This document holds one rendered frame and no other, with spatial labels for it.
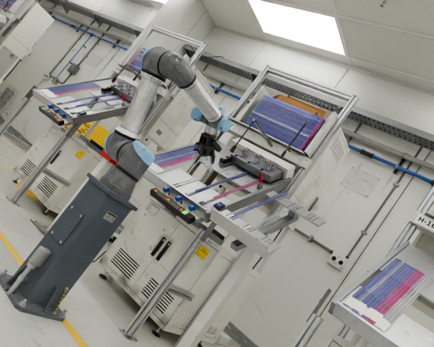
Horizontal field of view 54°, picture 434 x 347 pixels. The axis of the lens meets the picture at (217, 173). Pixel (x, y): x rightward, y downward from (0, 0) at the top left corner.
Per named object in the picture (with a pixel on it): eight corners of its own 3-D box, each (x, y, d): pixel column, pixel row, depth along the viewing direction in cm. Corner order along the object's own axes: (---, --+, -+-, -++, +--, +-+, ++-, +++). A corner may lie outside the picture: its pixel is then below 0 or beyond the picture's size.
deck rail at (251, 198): (206, 223, 220) (207, 213, 217) (204, 222, 221) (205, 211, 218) (289, 186, 266) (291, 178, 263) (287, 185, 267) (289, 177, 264)
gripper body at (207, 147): (192, 151, 226) (199, 130, 223) (203, 152, 233) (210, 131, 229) (202, 157, 222) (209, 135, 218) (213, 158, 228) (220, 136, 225)
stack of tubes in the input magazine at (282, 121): (300, 150, 263) (324, 116, 266) (242, 122, 294) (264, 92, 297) (306, 160, 273) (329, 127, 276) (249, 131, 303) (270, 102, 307)
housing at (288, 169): (283, 188, 265) (287, 169, 258) (228, 158, 294) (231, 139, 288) (291, 185, 270) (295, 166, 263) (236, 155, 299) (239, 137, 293)
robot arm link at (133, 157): (126, 171, 172) (147, 144, 173) (109, 158, 180) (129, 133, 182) (144, 184, 181) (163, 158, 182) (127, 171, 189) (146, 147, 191)
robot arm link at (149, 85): (113, 164, 181) (166, 46, 175) (96, 151, 190) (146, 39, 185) (134, 170, 190) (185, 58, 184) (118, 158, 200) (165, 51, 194)
